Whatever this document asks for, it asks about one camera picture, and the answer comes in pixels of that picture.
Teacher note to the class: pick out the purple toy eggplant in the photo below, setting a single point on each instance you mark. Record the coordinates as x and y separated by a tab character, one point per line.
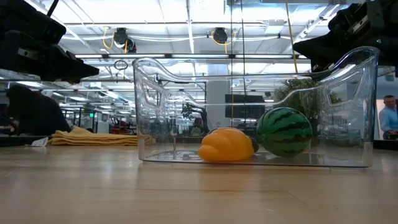
255	144

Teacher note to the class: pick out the person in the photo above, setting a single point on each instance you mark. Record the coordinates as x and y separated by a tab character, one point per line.
37	115
388	119

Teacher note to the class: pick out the artificial green potted plant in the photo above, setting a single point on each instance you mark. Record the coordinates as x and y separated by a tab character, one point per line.
298	93

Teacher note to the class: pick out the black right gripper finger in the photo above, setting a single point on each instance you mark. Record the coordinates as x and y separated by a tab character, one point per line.
323	49

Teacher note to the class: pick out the orange toy bell pepper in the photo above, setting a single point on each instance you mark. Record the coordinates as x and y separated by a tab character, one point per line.
225	144

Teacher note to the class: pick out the black background display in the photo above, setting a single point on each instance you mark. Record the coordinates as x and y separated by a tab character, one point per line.
244	107

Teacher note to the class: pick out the yellow folded cloth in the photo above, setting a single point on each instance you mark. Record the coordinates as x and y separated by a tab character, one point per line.
93	138

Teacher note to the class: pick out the green striped toy watermelon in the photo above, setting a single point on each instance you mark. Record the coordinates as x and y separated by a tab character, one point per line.
284	132

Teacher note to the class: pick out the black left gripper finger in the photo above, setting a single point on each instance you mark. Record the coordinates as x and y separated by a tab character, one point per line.
68	68

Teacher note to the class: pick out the clear plastic tupperware tub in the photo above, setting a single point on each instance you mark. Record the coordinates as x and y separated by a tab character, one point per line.
357	109

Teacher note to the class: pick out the white cloth label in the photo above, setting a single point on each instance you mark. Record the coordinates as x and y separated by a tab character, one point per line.
39	142

